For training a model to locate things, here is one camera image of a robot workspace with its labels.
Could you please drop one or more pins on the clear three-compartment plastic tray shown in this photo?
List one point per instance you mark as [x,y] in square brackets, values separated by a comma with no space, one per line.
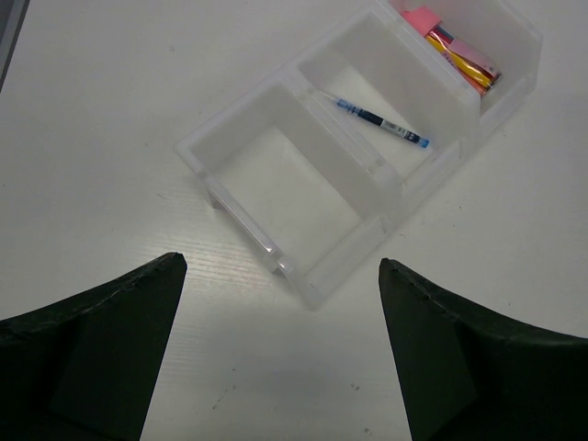
[315,189]

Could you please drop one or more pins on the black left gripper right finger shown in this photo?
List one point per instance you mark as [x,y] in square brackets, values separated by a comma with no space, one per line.
[467,372]

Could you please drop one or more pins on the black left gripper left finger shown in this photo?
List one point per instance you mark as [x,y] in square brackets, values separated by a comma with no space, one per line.
[85,368]

